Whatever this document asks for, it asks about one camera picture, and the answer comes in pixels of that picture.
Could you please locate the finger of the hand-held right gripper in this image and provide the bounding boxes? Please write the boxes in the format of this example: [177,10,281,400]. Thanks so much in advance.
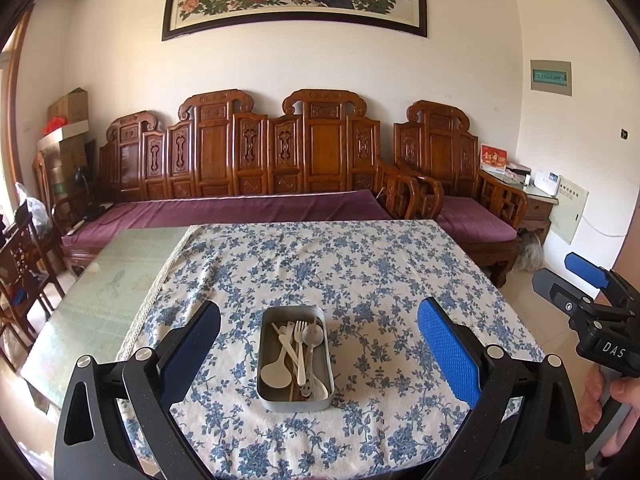
[531,267,601,313]
[564,251,640,301]

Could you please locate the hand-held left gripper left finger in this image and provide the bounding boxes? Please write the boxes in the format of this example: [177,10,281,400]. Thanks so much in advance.
[52,300,222,480]

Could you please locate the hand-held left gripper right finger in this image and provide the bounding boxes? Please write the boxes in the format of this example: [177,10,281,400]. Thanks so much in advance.
[417,297,586,480]

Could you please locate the large white spoon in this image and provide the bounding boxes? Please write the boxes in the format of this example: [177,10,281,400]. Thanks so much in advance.
[261,327,301,389]

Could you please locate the white plastic fork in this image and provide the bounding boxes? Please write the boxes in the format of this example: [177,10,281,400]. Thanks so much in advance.
[294,320,308,387]

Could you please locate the rectangular metal tray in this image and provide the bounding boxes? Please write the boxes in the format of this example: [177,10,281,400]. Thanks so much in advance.
[256,306,336,412]

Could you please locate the metal spoon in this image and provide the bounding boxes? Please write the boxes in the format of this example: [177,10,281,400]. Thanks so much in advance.
[298,323,324,399]

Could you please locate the person's right hand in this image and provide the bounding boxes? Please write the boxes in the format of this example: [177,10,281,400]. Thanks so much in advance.
[581,366,640,428]

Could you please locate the grey fluffy duster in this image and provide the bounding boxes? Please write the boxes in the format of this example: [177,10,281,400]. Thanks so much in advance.
[515,232,545,272]

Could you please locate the wooden side table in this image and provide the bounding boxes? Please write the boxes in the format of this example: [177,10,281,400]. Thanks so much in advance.
[480,167,560,246]

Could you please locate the white tabletop device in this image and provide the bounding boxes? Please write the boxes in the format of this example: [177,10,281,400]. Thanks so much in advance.
[531,170,561,197]

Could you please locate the purple armchair cushion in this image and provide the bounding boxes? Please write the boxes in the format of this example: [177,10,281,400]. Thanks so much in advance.
[436,196,518,242]

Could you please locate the blue floral tablecloth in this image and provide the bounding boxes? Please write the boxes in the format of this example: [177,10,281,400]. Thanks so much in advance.
[115,220,546,480]

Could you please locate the red desk calendar card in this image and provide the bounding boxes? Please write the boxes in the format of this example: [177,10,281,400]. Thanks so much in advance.
[480,143,508,173]

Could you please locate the carved wooden armchair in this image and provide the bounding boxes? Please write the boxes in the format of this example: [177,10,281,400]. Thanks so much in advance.
[393,100,529,288]

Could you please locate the long carved wooden sofa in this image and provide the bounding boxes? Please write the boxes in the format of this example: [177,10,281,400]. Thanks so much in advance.
[52,89,446,281]

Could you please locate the carved wooden chair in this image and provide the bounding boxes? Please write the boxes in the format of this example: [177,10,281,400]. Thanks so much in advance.
[0,200,66,341]

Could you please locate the black desk lamp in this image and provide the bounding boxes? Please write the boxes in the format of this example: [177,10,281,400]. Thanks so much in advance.
[70,165,98,221]

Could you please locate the clear plastic bag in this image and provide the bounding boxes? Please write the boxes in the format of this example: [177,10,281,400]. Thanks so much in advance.
[14,182,48,233]

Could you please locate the stacked cardboard boxes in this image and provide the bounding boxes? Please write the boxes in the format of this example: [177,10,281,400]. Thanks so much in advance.
[47,137,96,196]

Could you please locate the white lidded box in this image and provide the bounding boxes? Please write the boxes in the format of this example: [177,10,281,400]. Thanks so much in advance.
[37,124,91,151]

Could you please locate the brown cardboard box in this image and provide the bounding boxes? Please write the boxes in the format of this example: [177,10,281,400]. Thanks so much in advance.
[47,87,90,126]

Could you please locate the framed peacock flower painting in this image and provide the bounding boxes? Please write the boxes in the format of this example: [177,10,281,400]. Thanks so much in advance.
[161,0,429,42]

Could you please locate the white wall panel door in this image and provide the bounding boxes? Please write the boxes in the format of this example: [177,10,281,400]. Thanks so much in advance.
[549,175,590,246]

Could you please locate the grey wall electrical box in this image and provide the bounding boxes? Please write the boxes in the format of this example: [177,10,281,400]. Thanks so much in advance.
[530,59,573,97]

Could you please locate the wooden window frame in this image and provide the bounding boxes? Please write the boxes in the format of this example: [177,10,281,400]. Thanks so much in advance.
[0,2,36,211]

